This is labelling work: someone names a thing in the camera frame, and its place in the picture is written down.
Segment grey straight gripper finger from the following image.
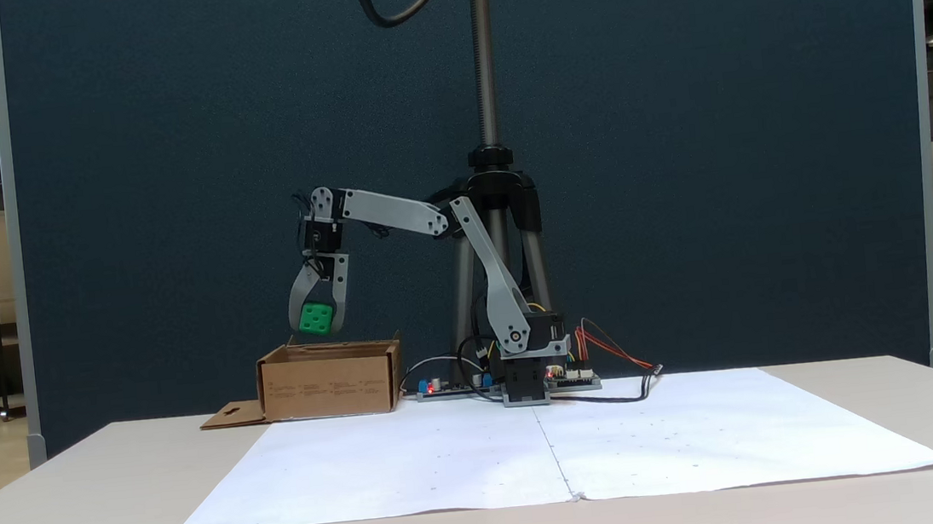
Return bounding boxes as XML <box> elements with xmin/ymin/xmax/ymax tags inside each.
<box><xmin>328</xmin><ymin>275</ymin><xmax>357</xmax><ymax>334</ymax></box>

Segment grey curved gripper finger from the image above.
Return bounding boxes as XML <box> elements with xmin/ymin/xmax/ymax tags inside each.
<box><xmin>285</xmin><ymin>268</ymin><xmax>326</xmax><ymax>331</ymax></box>

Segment green dice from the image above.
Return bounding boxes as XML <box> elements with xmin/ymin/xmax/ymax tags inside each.
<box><xmin>297</xmin><ymin>300</ymin><xmax>337</xmax><ymax>339</ymax></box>

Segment brown cardboard box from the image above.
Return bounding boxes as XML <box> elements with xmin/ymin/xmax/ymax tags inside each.
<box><xmin>193</xmin><ymin>326</ymin><xmax>409</xmax><ymax>431</ymax></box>

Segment blue circuit board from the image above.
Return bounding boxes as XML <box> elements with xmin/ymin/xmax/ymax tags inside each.
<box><xmin>415</xmin><ymin>370</ymin><xmax>503</xmax><ymax>405</ymax></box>

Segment white paper sheet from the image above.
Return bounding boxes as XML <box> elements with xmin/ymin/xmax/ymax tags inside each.
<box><xmin>530</xmin><ymin>348</ymin><xmax>933</xmax><ymax>508</ymax></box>
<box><xmin>166</xmin><ymin>389</ymin><xmax>578</xmax><ymax>524</ymax></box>

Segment dark blue partition panel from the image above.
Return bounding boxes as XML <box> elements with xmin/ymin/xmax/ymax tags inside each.
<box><xmin>0</xmin><ymin>0</ymin><xmax>933</xmax><ymax>469</ymax></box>

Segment black motor cable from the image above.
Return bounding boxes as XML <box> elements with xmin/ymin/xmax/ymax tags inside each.
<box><xmin>291</xmin><ymin>189</ymin><xmax>325</xmax><ymax>280</ymax></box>
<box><xmin>454</xmin><ymin>332</ymin><xmax>504</xmax><ymax>402</ymax></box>

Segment grey thin cable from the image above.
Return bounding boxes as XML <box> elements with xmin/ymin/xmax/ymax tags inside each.
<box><xmin>397</xmin><ymin>351</ymin><xmax>488</xmax><ymax>396</ymax></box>

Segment circuit board with coloured wires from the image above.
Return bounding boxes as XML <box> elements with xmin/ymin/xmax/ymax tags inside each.
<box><xmin>547</xmin><ymin>362</ymin><xmax>602</xmax><ymax>394</ymax></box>

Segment black camera tripod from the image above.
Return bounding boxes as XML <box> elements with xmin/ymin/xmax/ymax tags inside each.
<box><xmin>406</xmin><ymin>0</ymin><xmax>566</xmax><ymax>389</ymax></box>

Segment orange red wires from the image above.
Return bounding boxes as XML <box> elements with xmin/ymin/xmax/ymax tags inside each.
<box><xmin>573</xmin><ymin>311</ymin><xmax>658</xmax><ymax>377</ymax></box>

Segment black power cable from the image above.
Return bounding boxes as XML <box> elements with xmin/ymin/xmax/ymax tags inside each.
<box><xmin>548</xmin><ymin>363</ymin><xmax>667</xmax><ymax>412</ymax></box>

